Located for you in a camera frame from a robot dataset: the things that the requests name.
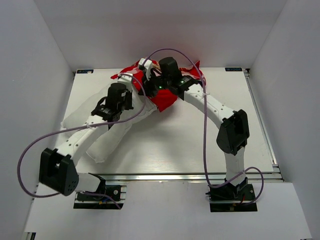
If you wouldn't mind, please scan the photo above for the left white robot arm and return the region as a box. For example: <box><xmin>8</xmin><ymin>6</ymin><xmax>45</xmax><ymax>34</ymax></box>
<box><xmin>39</xmin><ymin>81</ymin><xmax>133</xmax><ymax>200</ymax></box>

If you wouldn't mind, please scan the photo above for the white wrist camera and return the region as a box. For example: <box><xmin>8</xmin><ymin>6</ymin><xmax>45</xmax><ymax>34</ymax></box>
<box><xmin>117</xmin><ymin>73</ymin><xmax>133</xmax><ymax>92</ymax></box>
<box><xmin>138</xmin><ymin>58</ymin><xmax>153</xmax><ymax>79</ymax></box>

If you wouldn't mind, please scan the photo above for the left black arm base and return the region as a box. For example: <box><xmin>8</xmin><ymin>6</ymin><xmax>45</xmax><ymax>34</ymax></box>
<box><xmin>73</xmin><ymin>174</ymin><xmax>127</xmax><ymax>210</ymax></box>

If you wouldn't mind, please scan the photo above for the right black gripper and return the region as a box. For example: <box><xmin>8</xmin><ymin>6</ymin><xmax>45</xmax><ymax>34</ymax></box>
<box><xmin>137</xmin><ymin>70</ymin><xmax>171</xmax><ymax>99</ymax></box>

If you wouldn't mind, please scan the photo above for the blue label sticker left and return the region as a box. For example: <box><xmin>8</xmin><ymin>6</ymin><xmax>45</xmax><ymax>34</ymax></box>
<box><xmin>76</xmin><ymin>69</ymin><xmax>94</xmax><ymax>74</ymax></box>

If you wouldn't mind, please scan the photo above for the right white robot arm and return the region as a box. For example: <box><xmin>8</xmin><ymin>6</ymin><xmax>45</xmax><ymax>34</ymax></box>
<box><xmin>138</xmin><ymin>57</ymin><xmax>250</xmax><ymax>200</ymax></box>

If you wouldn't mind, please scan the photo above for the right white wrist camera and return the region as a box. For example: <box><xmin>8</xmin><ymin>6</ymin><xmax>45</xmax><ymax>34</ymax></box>
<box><xmin>138</xmin><ymin>58</ymin><xmax>153</xmax><ymax>79</ymax></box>

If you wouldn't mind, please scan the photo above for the aluminium table frame rail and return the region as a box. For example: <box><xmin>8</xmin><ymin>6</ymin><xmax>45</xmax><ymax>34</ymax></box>
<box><xmin>101</xmin><ymin>172</ymin><xmax>283</xmax><ymax>181</ymax></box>

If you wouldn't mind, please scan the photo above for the blue label sticker right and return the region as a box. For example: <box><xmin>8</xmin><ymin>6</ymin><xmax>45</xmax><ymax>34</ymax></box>
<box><xmin>224</xmin><ymin>67</ymin><xmax>243</xmax><ymax>72</ymax></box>

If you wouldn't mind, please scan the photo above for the white pillow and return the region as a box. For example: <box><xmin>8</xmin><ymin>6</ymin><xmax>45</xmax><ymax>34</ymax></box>
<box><xmin>56</xmin><ymin>73</ymin><xmax>158</xmax><ymax>164</ymax></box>

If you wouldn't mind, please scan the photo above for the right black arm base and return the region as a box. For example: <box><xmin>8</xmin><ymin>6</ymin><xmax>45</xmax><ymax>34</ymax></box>
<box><xmin>206</xmin><ymin>184</ymin><xmax>258</xmax><ymax>213</ymax></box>

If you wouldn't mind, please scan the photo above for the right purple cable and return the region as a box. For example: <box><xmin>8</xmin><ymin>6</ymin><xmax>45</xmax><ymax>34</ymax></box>
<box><xmin>138</xmin><ymin>47</ymin><xmax>265</xmax><ymax>206</ymax></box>

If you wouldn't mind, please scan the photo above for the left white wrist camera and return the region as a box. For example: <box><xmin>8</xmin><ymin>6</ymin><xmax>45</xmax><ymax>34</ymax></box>
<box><xmin>117</xmin><ymin>73</ymin><xmax>133</xmax><ymax>92</ymax></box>

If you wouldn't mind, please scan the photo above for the red cartoon print pillowcase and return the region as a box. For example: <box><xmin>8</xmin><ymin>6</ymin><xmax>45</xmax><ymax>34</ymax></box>
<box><xmin>120</xmin><ymin>60</ymin><xmax>206</xmax><ymax>112</ymax></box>

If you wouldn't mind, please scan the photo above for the blue label sticker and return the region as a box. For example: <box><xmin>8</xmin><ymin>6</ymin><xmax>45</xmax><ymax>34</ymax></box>
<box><xmin>224</xmin><ymin>67</ymin><xmax>243</xmax><ymax>72</ymax></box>
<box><xmin>76</xmin><ymin>69</ymin><xmax>94</xmax><ymax>74</ymax></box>

